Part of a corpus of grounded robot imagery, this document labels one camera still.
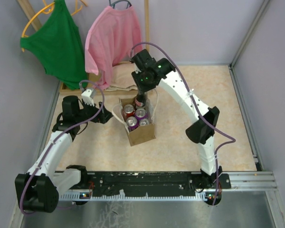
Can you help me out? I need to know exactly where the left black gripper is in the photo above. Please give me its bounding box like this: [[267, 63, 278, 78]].
[[75, 98, 114, 124]]

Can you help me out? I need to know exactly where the red cola can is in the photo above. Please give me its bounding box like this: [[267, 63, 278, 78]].
[[139, 118, 150, 126], [123, 104, 135, 120]]

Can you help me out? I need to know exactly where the purple soda can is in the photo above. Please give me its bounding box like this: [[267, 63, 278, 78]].
[[134, 108, 148, 121], [126, 116, 139, 132]]

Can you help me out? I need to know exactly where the dark cola bottle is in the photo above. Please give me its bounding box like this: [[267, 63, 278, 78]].
[[134, 93, 147, 109]]

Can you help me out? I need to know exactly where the brown burlap canvas bag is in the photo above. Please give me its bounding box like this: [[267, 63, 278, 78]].
[[111, 89, 159, 146]]

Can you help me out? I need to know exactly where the red cola can front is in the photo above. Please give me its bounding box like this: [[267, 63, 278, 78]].
[[139, 118, 150, 126]]

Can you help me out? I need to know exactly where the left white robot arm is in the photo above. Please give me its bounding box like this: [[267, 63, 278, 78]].
[[15, 95, 113, 215]]

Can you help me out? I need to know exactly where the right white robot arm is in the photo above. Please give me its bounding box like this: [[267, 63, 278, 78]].
[[131, 49, 221, 188]]

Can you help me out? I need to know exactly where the cream folded cloth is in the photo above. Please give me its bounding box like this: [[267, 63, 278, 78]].
[[106, 63, 137, 91]]

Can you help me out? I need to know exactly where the pink t-shirt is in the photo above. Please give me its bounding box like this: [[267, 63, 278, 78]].
[[85, 6, 142, 89]]

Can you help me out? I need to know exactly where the grey clothes hanger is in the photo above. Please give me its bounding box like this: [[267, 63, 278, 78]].
[[109, 0, 132, 10]]

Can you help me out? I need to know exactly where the green tank top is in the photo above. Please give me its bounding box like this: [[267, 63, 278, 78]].
[[20, 0, 88, 90]]

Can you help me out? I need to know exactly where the yellow clothes hanger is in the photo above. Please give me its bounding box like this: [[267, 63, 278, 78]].
[[20, 0, 90, 52]]

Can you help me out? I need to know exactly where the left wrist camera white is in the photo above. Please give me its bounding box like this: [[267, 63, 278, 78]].
[[81, 88, 96, 106]]

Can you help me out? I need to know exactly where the wooden clothes rack frame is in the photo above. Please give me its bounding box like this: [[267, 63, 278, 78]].
[[17, 0, 150, 95]]

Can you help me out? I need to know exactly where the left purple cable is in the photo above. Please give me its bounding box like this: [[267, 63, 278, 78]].
[[19, 80, 105, 216]]

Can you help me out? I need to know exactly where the purple cable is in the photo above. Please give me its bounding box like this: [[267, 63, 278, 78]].
[[19, 80, 105, 216], [130, 42, 236, 206]]

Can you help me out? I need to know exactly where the white toothed cable strip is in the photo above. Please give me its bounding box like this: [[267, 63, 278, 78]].
[[59, 191, 223, 202]]

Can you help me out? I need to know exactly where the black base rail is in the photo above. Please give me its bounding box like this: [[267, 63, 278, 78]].
[[61, 171, 232, 198]]

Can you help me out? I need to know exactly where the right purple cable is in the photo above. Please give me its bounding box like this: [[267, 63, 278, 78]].
[[130, 42, 236, 206]]

